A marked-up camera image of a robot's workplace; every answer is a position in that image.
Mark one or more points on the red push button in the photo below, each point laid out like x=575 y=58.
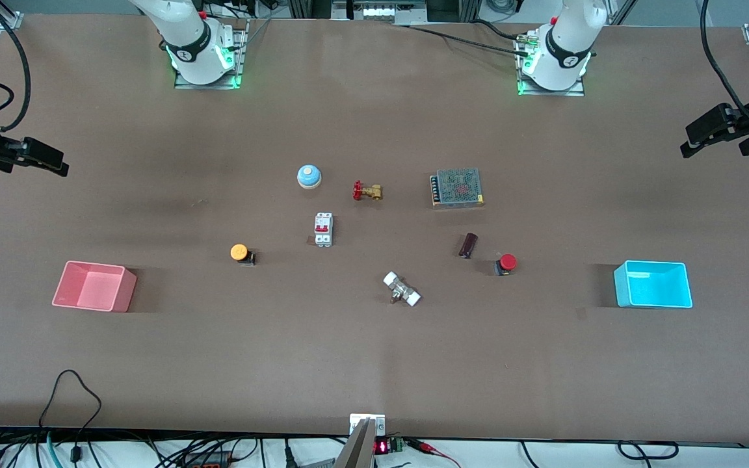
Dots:
x=508 y=262

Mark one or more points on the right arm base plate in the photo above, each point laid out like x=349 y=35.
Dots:
x=209 y=84

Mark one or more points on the red LED display module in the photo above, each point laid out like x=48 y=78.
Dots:
x=381 y=446

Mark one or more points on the pink plastic bin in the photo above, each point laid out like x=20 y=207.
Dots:
x=98 y=289

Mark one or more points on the dark brown capacitor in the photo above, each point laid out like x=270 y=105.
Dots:
x=469 y=245

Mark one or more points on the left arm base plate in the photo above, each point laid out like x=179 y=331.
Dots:
x=576 y=92

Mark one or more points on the white circuit breaker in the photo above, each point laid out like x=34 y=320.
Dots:
x=323 y=227

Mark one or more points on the blue dome bell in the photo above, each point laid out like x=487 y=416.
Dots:
x=309 y=174

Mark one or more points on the red clip lead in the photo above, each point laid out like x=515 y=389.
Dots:
x=428 y=447

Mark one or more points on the cyan plastic bin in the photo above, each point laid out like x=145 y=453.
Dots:
x=654 y=286

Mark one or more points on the metal mesh power supply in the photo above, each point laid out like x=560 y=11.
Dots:
x=459 y=188

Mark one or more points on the grey rack equipment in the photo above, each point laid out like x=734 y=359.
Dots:
x=381 y=12

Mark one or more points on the metal fitting white caps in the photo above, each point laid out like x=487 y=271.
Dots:
x=400 y=289

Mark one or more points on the yellow push button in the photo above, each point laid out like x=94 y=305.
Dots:
x=239 y=252

